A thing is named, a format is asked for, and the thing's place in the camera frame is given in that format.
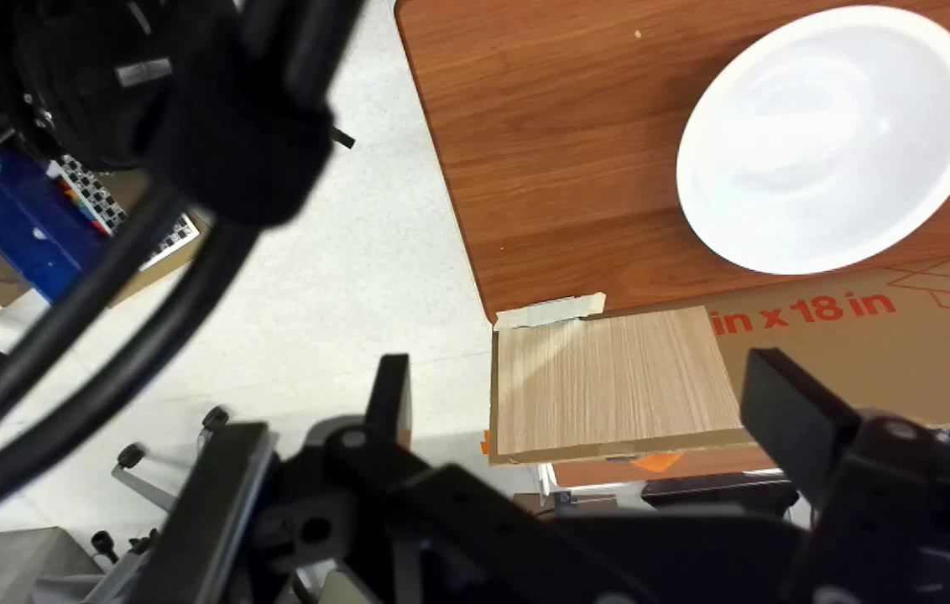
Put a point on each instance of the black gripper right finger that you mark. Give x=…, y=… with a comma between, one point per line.
x=792, y=417

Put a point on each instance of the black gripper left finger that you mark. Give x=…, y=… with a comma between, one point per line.
x=388, y=414

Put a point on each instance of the white bowl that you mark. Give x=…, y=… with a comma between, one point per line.
x=825, y=143

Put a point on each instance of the brown cardboard box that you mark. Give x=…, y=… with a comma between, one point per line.
x=873, y=337

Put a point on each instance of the light wood board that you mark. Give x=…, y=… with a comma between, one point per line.
x=628, y=383

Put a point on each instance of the blue box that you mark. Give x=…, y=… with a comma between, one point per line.
x=42, y=234

